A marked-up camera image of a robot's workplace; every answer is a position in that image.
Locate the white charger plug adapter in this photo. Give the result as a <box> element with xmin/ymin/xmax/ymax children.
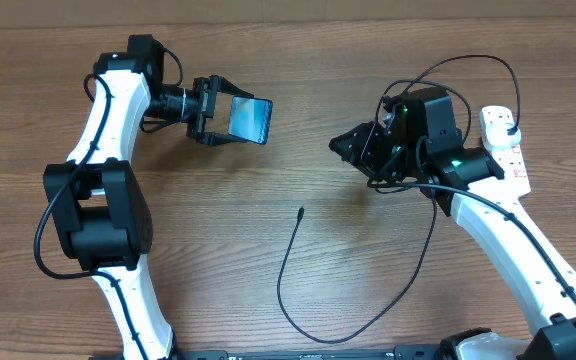
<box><xmin>482</xmin><ymin>123</ymin><xmax>522</xmax><ymax>152</ymax></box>

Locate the white power strip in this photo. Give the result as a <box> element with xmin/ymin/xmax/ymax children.
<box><xmin>478</xmin><ymin>105</ymin><xmax>532</xmax><ymax>202</ymax></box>

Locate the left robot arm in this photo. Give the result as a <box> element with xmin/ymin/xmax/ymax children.
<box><xmin>33</xmin><ymin>34</ymin><xmax>256</xmax><ymax>359</ymax></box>

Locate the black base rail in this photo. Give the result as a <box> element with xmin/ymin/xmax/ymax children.
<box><xmin>87</xmin><ymin>342</ymin><xmax>534</xmax><ymax>360</ymax></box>

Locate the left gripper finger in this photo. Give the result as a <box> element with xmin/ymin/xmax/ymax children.
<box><xmin>201</xmin><ymin>132</ymin><xmax>247</xmax><ymax>146</ymax></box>
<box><xmin>210</xmin><ymin>75</ymin><xmax>254</xmax><ymax>98</ymax></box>

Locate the black USB charging cable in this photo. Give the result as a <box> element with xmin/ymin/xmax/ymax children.
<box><xmin>276</xmin><ymin>54</ymin><xmax>523</xmax><ymax>345</ymax></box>

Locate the Galaxy S24 smartphone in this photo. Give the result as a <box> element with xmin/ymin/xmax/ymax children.
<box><xmin>228</xmin><ymin>97</ymin><xmax>273</xmax><ymax>145</ymax></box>

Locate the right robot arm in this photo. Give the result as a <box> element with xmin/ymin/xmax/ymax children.
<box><xmin>329</xmin><ymin>87</ymin><xmax>576</xmax><ymax>359</ymax></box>

